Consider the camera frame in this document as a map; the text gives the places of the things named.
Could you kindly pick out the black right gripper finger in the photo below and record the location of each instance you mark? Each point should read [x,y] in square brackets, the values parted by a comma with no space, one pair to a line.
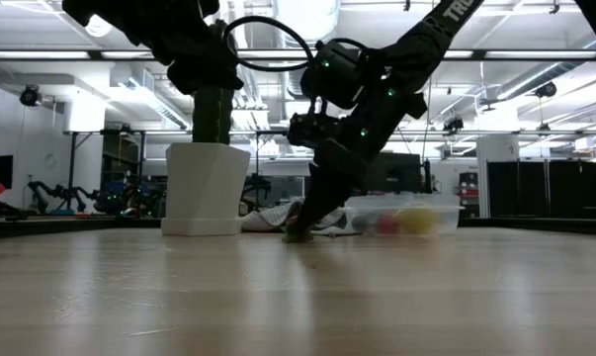
[322,198]

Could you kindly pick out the dark grape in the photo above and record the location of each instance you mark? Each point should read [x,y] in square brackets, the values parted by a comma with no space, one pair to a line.
[364,223]

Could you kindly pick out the yellow lemon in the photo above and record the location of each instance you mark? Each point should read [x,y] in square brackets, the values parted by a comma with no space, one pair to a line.
[416,220]

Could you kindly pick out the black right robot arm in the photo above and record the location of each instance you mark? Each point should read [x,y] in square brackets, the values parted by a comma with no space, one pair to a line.
[426,34]

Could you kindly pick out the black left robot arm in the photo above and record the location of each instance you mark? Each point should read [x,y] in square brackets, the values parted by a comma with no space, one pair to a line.
[129,15]

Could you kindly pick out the background black robot arm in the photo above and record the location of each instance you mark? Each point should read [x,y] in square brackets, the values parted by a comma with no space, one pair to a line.
[55,190]

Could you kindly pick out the clear plastic tupperware container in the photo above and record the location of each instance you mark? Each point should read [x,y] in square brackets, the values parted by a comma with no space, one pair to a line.
[446,212]

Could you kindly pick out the grey waffle cloth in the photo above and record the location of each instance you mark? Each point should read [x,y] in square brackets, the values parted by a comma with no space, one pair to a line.
[268,217]

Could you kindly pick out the green cactus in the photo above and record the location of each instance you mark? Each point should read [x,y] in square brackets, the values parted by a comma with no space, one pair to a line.
[213,118]

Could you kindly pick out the white hexagonal plant pot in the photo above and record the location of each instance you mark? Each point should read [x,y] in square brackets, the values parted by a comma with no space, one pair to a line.
[203,188]

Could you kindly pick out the black metal rack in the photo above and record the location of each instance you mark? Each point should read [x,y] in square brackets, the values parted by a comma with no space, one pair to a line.
[72,168]

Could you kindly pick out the black cabinet row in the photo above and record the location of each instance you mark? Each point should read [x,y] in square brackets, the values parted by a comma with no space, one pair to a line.
[549,188]

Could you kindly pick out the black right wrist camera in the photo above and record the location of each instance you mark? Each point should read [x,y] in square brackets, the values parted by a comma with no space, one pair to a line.
[312,129]

